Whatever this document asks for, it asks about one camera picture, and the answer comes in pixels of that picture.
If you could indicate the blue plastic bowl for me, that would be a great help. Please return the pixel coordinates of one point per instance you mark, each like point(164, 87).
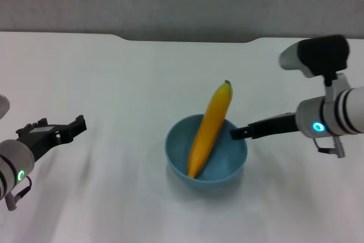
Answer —
point(224, 163)

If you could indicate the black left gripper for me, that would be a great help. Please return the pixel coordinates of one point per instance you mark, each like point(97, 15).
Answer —
point(39, 137)

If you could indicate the silver right camera bracket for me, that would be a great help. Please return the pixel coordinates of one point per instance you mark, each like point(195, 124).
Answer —
point(338, 88)

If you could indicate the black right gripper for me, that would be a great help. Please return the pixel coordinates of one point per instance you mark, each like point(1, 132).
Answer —
point(273, 127)

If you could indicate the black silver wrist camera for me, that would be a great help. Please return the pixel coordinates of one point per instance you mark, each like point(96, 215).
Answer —
point(321, 53)
point(3, 106)

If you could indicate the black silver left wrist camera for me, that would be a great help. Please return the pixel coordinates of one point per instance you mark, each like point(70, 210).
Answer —
point(3, 106)

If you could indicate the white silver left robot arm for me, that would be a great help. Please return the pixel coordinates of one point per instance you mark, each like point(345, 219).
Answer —
point(12, 160)

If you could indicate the yellow banana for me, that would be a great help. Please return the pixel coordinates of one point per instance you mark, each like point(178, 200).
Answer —
point(210, 129)

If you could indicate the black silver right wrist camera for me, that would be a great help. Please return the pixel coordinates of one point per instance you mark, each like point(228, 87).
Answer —
point(321, 53)

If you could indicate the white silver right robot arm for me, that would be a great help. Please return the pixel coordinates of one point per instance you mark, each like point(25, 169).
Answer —
point(335, 115)

